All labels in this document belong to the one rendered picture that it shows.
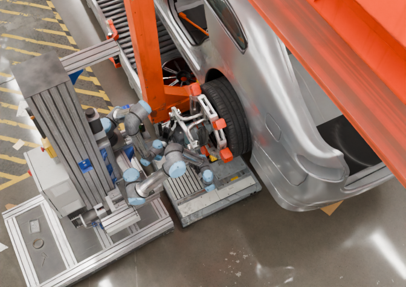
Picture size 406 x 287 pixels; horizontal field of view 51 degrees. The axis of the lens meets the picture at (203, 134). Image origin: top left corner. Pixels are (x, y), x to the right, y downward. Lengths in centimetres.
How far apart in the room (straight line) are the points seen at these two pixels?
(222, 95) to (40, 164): 139
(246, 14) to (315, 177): 112
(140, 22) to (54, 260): 208
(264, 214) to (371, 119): 317
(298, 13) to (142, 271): 310
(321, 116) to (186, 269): 174
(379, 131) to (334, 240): 320
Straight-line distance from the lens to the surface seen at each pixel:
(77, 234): 388
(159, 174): 284
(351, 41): 106
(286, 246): 398
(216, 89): 327
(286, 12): 112
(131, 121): 295
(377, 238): 424
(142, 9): 292
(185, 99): 384
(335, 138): 349
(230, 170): 396
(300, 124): 255
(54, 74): 237
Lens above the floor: 373
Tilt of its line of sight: 57 degrees down
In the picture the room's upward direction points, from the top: straight up
